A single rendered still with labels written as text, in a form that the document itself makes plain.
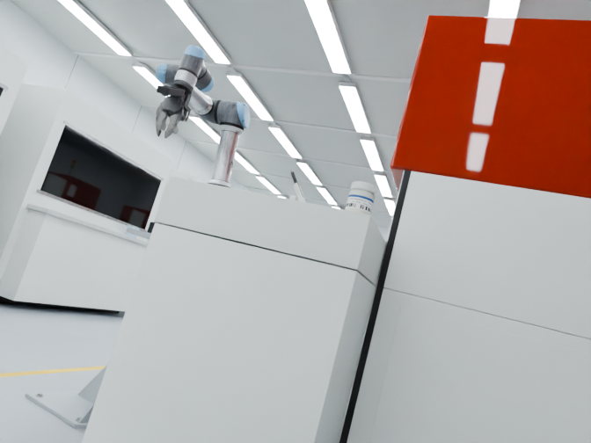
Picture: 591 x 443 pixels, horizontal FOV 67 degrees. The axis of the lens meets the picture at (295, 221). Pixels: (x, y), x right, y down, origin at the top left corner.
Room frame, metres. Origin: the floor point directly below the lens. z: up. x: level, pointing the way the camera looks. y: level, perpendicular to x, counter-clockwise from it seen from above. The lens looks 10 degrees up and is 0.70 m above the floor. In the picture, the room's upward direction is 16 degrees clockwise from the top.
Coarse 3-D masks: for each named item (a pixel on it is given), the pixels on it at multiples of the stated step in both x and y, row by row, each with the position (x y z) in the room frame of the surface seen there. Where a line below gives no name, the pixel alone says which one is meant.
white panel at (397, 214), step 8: (408, 176) 1.43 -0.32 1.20; (400, 184) 1.44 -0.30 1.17; (400, 192) 1.44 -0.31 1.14; (400, 200) 1.44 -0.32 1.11; (400, 208) 1.43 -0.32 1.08; (392, 216) 1.44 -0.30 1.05; (392, 224) 1.44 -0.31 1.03; (392, 232) 1.44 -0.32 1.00; (392, 240) 1.43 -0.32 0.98; (392, 248) 1.43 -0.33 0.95; (384, 256) 1.44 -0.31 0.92; (384, 264) 1.44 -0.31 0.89; (384, 272) 1.44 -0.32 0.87; (384, 280) 1.43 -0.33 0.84
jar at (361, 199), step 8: (352, 184) 1.20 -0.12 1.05; (360, 184) 1.17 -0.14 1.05; (368, 184) 1.17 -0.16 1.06; (352, 192) 1.18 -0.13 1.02; (360, 192) 1.17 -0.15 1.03; (368, 192) 1.17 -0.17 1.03; (352, 200) 1.18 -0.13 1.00; (360, 200) 1.17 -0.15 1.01; (368, 200) 1.17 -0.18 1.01; (352, 208) 1.17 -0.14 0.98; (360, 208) 1.17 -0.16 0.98; (368, 208) 1.18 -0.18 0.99
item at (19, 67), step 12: (0, 48) 3.34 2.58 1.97; (0, 60) 3.37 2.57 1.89; (12, 60) 3.45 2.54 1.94; (24, 60) 3.53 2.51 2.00; (0, 72) 3.40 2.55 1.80; (12, 72) 3.48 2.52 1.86; (24, 72) 3.56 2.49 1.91; (0, 84) 3.43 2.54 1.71; (12, 84) 3.52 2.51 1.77; (0, 96) 3.47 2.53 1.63; (12, 96) 3.55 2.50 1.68; (0, 108) 3.50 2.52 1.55; (0, 120) 3.54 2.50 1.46; (0, 132) 3.57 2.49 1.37
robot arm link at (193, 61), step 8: (192, 48) 1.53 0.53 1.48; (200, 48) 1.53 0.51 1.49; (184, 56) 1.53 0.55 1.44; (192, 56) 1.52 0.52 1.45; (200, 56) 1.54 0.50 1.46; (184, 64) 1.53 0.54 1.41; (192, 64) 1.53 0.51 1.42; (200, 64) 1.55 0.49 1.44; (192, 72) 1.53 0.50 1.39; (200, 72) 1.57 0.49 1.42
